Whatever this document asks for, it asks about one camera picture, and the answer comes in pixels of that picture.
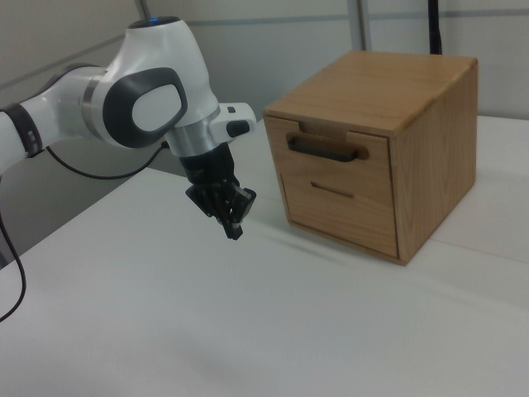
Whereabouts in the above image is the wooden drawer with black handle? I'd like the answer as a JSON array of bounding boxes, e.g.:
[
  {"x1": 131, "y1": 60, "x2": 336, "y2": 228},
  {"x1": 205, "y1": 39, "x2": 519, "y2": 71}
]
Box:
[{"x1": 264, "y1": 115, "x2": 393, "y2": 184}]

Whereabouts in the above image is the black drawer handle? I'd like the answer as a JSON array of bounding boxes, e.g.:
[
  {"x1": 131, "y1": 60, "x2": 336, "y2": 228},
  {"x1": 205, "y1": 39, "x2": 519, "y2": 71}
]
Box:
[{"x1": 286, "y1": 133, "x2": 359, "y2": 164}]

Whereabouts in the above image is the wooden drawer with slot grip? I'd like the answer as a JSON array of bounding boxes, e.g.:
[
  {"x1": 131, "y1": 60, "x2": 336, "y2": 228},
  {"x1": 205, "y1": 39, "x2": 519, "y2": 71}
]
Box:
[{"x1": 280, "y1": 170, "x2": 401, "y2": 254}]

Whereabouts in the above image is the black camera pole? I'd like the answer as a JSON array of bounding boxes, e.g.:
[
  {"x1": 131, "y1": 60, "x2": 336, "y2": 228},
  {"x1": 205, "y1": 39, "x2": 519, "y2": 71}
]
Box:
[{"x1": 427, "y1": 0, "x2": 446, "y2": 55}]

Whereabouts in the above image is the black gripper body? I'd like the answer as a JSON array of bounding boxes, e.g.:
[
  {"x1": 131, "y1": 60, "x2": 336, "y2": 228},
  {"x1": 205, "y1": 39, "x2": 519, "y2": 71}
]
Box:
[{"x1": 178, "y1": 141, "x2": 241, "y2": 190}]

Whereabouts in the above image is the wooden cabinet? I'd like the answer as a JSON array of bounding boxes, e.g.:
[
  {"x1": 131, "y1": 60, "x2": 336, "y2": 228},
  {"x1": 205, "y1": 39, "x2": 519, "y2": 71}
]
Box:
[{"x1": 262, "y1": 50, "x2": 480, "y2": 267}]

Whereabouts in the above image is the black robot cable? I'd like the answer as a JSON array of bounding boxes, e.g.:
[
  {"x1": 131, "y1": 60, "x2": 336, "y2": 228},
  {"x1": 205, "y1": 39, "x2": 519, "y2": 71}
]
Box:
[{"x1": 0, "y1": 140, "x2": 170, "y2": 323}]

